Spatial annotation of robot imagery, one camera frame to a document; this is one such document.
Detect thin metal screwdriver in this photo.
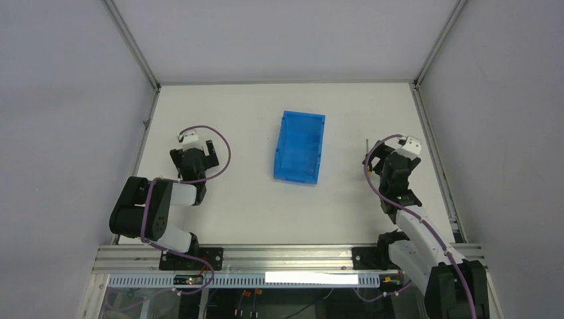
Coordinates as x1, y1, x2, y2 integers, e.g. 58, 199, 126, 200
364, 139, 373, 174

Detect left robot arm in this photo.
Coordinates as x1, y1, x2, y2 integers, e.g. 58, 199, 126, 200
109, 140, 219, 256

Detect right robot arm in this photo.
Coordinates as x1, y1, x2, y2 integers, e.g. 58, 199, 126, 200
362, 134, 490, 318

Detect blue plastic bin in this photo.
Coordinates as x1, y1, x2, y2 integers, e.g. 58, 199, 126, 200
273, 110, 326, 185

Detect small green circuit board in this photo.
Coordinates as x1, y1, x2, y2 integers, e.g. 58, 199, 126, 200
173, 275, 204, 286

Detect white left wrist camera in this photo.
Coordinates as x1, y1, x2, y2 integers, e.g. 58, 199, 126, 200
178, 130, 200, 150

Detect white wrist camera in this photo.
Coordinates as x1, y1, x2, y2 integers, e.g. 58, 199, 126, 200
178, 130, 200, 150
394, 136, 422, 160

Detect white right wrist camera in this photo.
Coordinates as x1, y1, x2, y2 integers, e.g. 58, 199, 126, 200
394, 136, 422, 160

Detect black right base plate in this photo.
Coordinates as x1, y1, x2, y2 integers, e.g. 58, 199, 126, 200
351, 246, 399, 270

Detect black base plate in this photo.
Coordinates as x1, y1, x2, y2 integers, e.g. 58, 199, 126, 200
158, 247, 224, 271
351, 246, 399, 270

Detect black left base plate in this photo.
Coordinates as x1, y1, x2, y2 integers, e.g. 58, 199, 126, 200
158, 247, 224, 271

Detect aluminium front rail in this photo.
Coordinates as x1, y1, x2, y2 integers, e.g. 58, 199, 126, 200
92, 244, 378, 274

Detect slotted white cable duct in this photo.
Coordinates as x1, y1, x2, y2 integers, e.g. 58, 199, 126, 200
108, 272, 400, 289

